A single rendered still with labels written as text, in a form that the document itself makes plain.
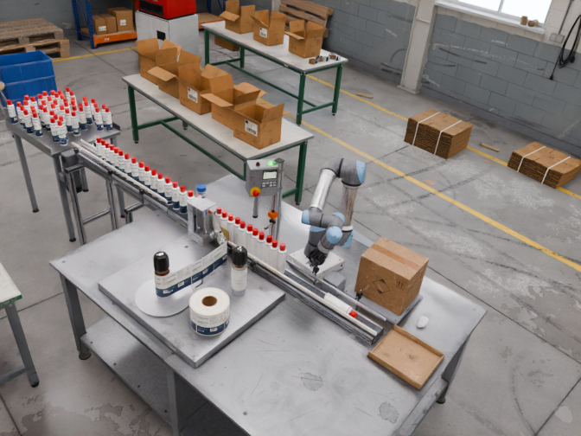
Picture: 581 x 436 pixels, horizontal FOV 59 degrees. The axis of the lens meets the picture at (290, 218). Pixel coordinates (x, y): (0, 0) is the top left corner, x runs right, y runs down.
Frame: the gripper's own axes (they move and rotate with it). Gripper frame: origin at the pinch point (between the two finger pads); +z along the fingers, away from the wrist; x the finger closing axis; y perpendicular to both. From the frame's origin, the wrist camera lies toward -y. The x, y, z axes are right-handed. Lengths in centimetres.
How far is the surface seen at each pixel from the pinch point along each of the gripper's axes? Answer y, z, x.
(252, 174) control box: 0, -17, -57
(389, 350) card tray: 3, -3, 61
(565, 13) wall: -532, -11, -52
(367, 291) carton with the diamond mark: -19.4, 3.5, 30.9
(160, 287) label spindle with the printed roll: 66, 23, -43
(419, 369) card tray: 3, -10, 77
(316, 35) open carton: -353, 127, -247
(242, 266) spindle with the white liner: 30.2, 6.2, -23.1
